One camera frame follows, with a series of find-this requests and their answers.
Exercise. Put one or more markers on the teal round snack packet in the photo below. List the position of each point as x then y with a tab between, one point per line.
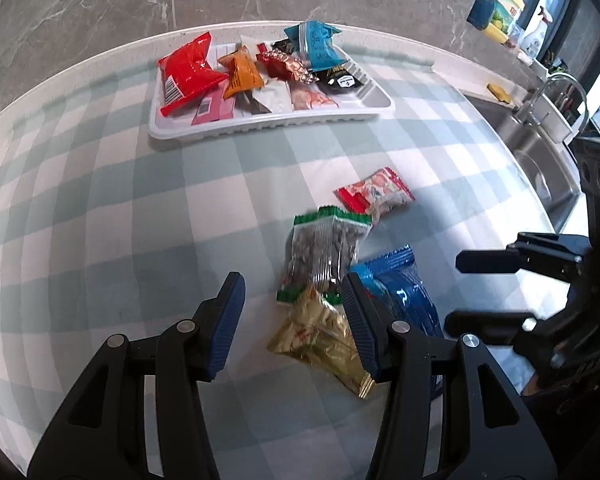
315	45

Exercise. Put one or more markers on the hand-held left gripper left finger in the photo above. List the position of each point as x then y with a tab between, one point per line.
227	320

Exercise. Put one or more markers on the small pink-white snack packet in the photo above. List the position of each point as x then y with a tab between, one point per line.
310	97

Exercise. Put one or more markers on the white spray bottle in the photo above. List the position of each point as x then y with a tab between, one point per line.
535	37

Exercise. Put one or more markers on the long black snack packet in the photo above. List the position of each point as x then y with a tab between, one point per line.
340	80

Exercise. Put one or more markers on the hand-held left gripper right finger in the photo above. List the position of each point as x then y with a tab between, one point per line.
362	325

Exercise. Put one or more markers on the green-edged clear seed packet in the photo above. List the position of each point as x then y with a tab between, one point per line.
320	255

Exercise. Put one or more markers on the chrome faucet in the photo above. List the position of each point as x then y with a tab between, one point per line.
527	105

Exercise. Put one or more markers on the large white-red snack packet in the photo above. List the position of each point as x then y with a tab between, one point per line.
275	97

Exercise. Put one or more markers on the yellow sponge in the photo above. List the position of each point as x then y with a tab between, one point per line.
500	93

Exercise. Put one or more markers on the white sink caddy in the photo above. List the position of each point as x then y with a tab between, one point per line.
555	120

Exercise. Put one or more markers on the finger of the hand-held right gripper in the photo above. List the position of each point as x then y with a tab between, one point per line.
485	262
480	322

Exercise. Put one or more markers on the gold snack packet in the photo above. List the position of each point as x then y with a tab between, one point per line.
320	335

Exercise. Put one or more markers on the white plastic tray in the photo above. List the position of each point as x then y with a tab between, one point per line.
280	122

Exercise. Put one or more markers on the small red-white snack packet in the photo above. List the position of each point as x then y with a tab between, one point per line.
375	192

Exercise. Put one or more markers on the dark red shiny snack packet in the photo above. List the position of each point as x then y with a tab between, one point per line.
275	65

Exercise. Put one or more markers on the green-white checked tablecloth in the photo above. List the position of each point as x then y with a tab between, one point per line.
130	210

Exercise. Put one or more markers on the blue container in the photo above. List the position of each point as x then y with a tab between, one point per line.
480	12

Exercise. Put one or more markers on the pink snack packet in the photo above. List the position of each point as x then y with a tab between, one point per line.
215	107

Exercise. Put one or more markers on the orange snack packet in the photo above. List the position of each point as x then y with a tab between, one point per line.
242	75

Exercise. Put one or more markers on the steel sink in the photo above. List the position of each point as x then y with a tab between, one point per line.
540	175

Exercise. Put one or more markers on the dark blue cake packet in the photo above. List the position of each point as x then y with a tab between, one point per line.
405	295

